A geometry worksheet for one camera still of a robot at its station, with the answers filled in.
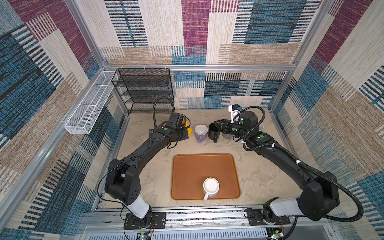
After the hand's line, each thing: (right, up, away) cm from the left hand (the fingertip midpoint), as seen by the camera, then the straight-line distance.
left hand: (186, 131), depth 86 cm
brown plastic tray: (+2, -24, +6) cm, 25 cm away
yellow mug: (+1, +4, -15) cm, 16 cm away
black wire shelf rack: (-34, +30, +22) cm, 50 cm away
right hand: (+16, +4, -8) cm, 18 cm away
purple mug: (+9, -1, +17) cm, 20 cm away
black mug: (+17, -1, +10) cm, 20 cm away
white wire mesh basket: (-63, +6, +5) cm, 63 cm away
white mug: (+13, -28, -10) cm, 32 cm away
